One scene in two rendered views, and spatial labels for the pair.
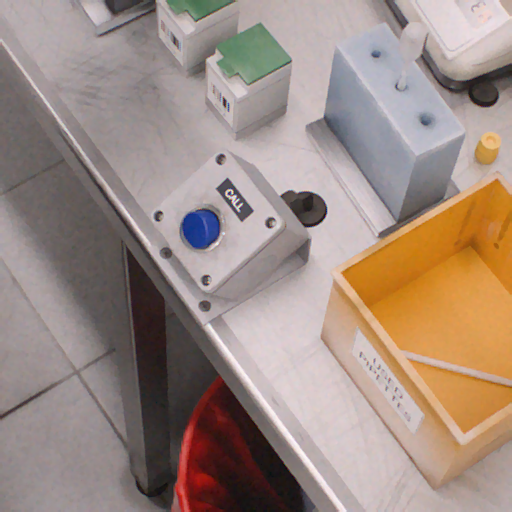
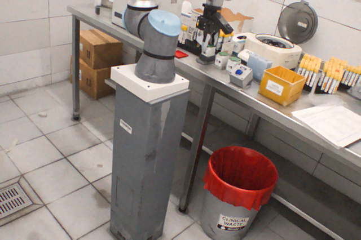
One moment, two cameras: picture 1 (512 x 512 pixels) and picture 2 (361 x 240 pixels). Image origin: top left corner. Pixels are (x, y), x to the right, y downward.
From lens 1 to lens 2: 0.92 m
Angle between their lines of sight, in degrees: 32
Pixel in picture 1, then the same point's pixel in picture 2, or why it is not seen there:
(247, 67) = (235, 60)
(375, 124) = (258, 63)
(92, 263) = not seen: hidden behind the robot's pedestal
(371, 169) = (256, 74)
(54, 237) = not seen: hidden behind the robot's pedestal
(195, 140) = (225, 75)
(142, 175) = (220, 77)
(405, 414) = (278, 91)
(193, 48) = (223, 62)
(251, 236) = (247, 71)
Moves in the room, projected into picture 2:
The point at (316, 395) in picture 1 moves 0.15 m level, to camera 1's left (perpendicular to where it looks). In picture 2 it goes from (260, 97) to (224, 94)
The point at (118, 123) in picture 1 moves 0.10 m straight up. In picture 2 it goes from (212, 72) to (217, 51)
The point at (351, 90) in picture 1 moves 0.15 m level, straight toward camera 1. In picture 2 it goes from (252, 61) to (260, 75)
